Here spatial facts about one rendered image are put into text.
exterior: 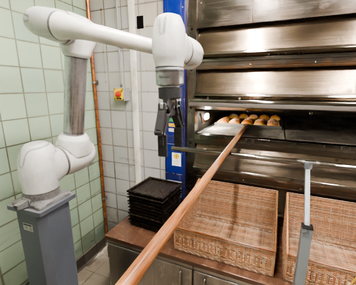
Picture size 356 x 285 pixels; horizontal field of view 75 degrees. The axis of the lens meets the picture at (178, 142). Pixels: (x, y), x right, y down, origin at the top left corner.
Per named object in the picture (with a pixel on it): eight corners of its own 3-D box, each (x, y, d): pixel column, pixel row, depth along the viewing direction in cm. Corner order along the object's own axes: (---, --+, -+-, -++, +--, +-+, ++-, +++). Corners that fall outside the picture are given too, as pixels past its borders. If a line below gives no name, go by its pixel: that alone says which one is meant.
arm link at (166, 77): (150, 67, 71) (150, 87, 72) (177, 65, 68) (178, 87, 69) (162, 69, 79) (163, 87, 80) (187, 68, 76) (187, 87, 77)
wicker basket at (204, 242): (197, 210, 181) (198, 177, 174) (275, 227, 160) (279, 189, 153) (172, 250, 137) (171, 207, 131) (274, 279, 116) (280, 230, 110)
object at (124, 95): (119, 100, 189) (118, 87, 187) (129, 100, 185) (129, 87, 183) (113, 100, 183) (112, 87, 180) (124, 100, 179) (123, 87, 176)
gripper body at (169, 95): (164, 86, 80) (165, 113, 82) (153, 86, 72) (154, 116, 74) (185, 86, 77) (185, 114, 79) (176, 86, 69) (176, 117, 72)
